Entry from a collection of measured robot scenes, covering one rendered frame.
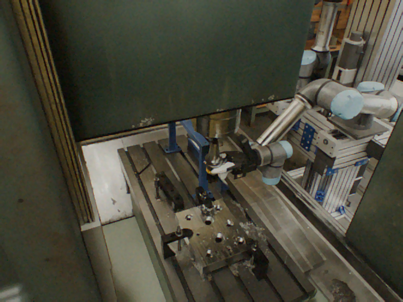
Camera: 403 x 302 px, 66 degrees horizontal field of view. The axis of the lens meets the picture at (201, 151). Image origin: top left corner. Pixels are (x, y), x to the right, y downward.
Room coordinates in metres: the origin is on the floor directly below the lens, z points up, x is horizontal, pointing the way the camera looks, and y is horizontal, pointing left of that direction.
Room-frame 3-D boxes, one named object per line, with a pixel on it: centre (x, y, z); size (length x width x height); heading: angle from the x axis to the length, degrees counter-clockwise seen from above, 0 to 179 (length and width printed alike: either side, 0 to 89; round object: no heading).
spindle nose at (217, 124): (0.89, -0.04, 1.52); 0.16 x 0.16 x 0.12
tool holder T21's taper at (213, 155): (0.89, -0.05, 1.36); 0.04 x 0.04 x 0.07
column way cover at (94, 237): (0.70, 0.36, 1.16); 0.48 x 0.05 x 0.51; 25
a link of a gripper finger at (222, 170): (0.87, -0.08, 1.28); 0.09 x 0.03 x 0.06; 129
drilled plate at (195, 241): (0.85, -0.06, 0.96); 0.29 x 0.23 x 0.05; 25
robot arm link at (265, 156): (0.98, -0.23, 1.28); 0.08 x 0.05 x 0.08; 26
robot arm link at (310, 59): (1.92, -0.64, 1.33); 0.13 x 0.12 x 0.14; 129
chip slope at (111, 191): (1.48, 0.23, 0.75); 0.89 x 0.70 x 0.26; 115
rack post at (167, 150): (1.53, 0.18, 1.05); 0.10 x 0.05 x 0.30; 115
